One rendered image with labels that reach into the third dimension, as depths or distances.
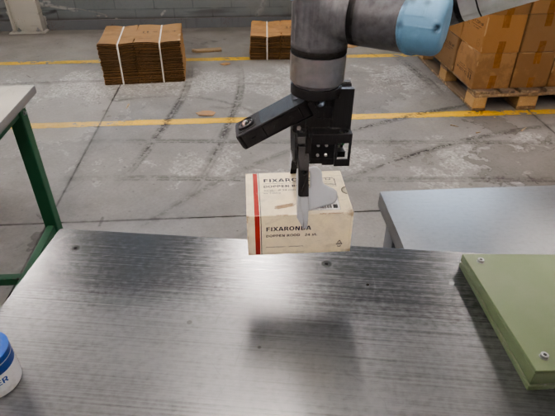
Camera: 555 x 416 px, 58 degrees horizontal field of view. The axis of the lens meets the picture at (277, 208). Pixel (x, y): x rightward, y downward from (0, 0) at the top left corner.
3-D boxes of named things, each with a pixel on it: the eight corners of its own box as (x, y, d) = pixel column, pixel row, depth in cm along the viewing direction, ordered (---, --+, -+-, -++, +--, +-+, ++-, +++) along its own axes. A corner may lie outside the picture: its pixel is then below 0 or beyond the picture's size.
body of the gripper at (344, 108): (348, 171, 73) (358, 92, 66) (290, 172, 72) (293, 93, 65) (339, 146, 79) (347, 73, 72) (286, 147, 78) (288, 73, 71)
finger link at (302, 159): (310, 196, 70) (309, 134, 69) (299, 196, 70) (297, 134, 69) (305, 196, 74) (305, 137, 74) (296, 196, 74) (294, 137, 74)
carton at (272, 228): (248, 255, 78) (246, 216, 73) (247, 210, 88) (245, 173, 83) (349, 251, 78) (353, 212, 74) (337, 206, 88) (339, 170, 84)
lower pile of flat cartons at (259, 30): (249, 60, 443) (248, 35, 431) (250, 42, 487) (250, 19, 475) (321, 59, 444) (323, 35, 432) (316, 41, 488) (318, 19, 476)
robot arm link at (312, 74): (292, 60, 63) (287, 41, 69) (291, 95, 65) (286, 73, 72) (351, 60, 63) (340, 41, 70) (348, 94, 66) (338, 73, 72)
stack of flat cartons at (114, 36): (103, 85, 393) (95, 44, 374) (111, 63, 436) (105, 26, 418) (186, 81, 400) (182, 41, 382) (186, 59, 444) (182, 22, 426)
